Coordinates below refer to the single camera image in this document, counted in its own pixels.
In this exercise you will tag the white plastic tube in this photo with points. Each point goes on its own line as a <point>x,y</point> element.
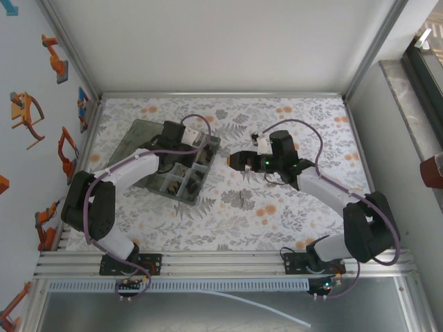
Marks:
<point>294,318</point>

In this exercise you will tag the aluminium frame post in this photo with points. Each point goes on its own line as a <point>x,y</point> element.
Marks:
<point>73,48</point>
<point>376,48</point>

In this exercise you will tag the blue and orange sticker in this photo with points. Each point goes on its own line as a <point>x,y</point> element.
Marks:
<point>83,107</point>

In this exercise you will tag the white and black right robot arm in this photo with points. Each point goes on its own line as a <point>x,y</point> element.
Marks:
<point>325,188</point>

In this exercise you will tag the dark slim screw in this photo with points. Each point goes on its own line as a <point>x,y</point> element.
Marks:
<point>241,199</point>

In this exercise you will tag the clear green compartment organizer box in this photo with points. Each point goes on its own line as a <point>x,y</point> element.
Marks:
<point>138,138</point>

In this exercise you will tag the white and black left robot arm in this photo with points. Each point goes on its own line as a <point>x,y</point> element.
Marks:
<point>135,166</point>

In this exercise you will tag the wide aluminium frame rail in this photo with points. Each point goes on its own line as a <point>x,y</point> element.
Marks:
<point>221,264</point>

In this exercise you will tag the small green circuit board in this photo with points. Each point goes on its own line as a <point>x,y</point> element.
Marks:
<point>131,283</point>
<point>328,284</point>

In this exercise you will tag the brown screw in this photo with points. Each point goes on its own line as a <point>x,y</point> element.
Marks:
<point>172,187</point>

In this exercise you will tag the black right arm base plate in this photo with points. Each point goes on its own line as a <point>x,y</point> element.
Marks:
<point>290,264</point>

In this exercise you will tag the orange claw machine sticker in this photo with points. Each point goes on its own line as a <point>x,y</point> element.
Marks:
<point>24,114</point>

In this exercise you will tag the small orange block sticker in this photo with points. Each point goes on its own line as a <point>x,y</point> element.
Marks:
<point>3,184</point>

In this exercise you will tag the black bolt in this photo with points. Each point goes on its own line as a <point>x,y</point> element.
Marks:
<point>194,186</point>

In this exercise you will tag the grey metal shelf plate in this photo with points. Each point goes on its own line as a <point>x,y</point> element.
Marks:
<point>138,314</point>

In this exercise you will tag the floral patterned table mat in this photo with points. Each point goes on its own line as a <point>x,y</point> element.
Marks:
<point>207,228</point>

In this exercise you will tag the blue wall sticker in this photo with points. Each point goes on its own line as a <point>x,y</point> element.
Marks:
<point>10,7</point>

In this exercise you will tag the grey stone window sill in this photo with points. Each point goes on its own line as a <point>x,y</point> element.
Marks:
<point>405,103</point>

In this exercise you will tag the dark window frame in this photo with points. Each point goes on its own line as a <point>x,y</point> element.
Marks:
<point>420,69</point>

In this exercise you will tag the small silver screw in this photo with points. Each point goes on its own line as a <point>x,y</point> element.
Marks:
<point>182,170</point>

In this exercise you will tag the brown cup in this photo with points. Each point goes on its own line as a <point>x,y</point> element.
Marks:
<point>432,171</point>

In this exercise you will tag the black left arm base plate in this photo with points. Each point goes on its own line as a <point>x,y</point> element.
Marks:
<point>156,265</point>

